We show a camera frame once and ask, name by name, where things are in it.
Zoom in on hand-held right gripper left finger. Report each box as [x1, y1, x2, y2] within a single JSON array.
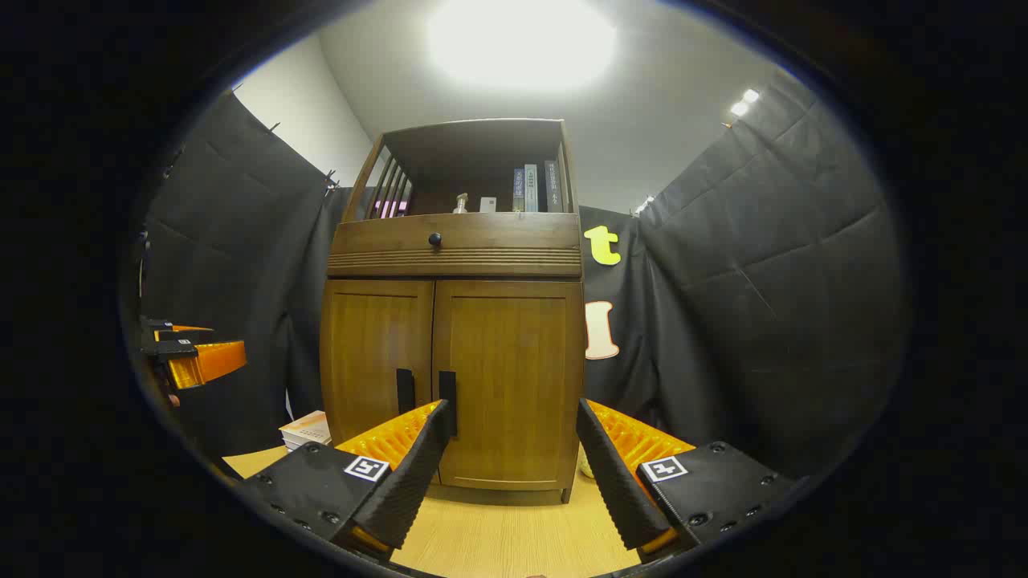
[[237, 399, 457, 563]]

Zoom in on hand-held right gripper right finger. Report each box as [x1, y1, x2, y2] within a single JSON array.
[[576, 399, 796, 563]]

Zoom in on wooden shoe cabinet door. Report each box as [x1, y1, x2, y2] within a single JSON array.
[[432, 279, 585, 492], [320, 279, 435, 447]]

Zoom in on wooden double-door shoe cabinet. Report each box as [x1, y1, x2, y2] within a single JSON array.
[[319, 118, 585, 507]]

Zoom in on wooden cabinet drawer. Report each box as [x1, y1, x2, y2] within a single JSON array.
[[328, 213, 582, 279]]

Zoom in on pale cover book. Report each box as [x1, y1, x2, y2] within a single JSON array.
[[279, 411, 331, 442]]

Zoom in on black backdrop cloth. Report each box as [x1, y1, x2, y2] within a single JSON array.
[[133, 72, 912, 482]]

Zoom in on large ceiling light panel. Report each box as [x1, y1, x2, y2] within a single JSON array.
[[426, 0, 618, 91]]

